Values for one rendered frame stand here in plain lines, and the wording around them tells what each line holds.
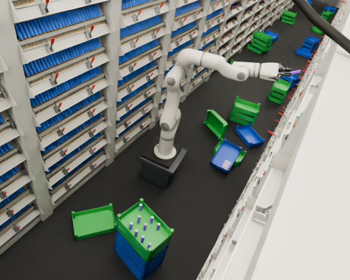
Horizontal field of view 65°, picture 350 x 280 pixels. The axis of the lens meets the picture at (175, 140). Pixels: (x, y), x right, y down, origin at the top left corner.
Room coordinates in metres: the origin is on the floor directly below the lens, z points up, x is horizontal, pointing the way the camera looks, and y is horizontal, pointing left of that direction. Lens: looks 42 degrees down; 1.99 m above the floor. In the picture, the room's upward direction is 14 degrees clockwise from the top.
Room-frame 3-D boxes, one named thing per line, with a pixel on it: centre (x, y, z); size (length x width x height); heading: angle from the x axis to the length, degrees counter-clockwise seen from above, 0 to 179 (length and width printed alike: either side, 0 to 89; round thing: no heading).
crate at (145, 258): (0.89, 0.05, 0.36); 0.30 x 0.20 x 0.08; 55
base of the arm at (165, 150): (1.69, 0.06, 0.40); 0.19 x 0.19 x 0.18
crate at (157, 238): (0.89, 0.05, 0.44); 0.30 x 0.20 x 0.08; 55
